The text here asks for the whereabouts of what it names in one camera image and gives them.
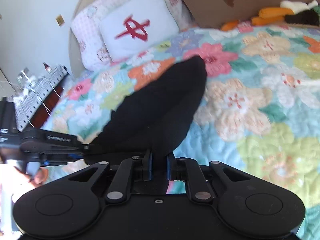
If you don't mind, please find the black garment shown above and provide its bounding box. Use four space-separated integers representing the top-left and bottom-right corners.
83 56 208 194

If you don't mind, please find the person's hand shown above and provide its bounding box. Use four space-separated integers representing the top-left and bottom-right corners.
11 167 48 188

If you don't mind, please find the patterned bedside table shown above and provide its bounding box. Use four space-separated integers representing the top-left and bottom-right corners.
1 64 69 132

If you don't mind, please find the floral quilt bedspread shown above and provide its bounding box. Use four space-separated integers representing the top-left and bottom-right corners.
44 26 319 239

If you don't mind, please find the pink floral pillow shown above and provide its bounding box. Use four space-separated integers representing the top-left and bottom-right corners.
69 0 194 77

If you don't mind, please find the white pillow red character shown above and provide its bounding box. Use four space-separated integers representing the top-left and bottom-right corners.
99 0 180 62

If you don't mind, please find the orange black plush toy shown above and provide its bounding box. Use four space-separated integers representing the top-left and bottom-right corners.
220 0 320 32

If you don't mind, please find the small wall sticker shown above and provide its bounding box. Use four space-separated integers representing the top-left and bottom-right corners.
56 15 65 27

